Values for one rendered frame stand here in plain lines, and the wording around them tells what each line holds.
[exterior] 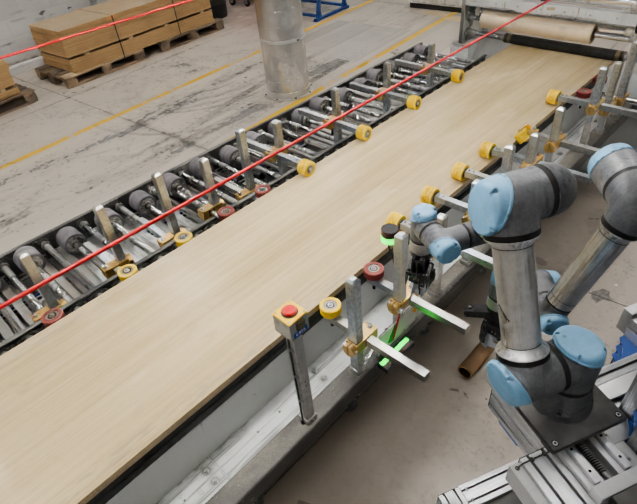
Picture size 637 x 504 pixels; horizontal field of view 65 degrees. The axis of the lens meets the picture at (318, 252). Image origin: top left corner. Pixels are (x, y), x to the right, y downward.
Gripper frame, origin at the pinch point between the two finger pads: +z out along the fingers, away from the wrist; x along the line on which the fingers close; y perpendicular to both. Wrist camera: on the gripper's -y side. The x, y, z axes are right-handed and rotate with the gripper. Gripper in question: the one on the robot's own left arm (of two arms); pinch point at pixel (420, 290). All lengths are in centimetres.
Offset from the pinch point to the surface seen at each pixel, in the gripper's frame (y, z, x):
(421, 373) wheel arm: 23.0, 13.5, 7.0
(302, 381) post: 43, 6, -25
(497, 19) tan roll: -280, -8, -16
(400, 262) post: -4.0, -7.1, -8.3
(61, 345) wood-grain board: 57, 9, -113
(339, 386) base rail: 26.7, 29.3, -20.8
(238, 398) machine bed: 47, 23, -49
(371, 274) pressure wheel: -11.3, 8.7, -21.4
